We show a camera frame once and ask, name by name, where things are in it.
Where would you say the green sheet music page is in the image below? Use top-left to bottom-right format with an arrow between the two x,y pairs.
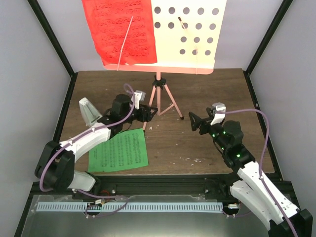
88,128 -> 149,172

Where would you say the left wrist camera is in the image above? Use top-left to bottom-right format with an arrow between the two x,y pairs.
132,90 -> 146,110

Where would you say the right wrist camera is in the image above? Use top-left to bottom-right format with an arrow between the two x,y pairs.
211,102 -> 226,125

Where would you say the light blue slotted cable duct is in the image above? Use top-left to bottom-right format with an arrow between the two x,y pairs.
35,201 -> 223,213

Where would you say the red sheet music page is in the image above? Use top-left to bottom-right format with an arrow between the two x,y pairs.
82,0 -> 158,66

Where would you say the black left frame rail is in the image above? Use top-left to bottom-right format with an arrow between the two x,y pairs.
53,72 -> 78,142

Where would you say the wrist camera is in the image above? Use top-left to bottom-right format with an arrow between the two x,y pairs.
211,102 -> 226,125
132,90 -> 146,110

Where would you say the white metronome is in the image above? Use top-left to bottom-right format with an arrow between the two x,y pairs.
79,97 -> 102,127

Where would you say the black back left frame post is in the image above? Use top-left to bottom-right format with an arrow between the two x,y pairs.
27,0 -> 75,78

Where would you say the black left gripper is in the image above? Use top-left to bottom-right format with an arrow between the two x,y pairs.
121,104 -> 158,124

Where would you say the pink folding music stand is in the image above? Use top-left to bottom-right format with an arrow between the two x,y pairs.
105,0 -> 227,119

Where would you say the black frame rail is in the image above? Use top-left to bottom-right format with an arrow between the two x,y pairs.
243,71 -> 283,181
53,72 -> 78,142

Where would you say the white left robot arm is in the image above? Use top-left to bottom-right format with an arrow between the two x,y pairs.
35,92 -> 158,199

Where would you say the black right frame rail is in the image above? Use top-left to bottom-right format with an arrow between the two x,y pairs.
243,71 -> 283,181

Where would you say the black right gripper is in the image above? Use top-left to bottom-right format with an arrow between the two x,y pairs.
189,108 -> 228,152

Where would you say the black frame post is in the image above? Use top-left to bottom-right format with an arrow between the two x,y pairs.
27,0 -> 75,78
245,0 -> 293,75

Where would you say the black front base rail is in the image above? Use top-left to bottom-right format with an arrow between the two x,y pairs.
32,174 -> 294,201

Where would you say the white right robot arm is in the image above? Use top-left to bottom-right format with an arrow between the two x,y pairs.
189,103 -> 313,237

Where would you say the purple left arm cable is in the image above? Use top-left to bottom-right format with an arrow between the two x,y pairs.
39,83 -> 135,219

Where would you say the black back right frame post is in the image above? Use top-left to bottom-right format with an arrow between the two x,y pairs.
245,0 -> 293,75

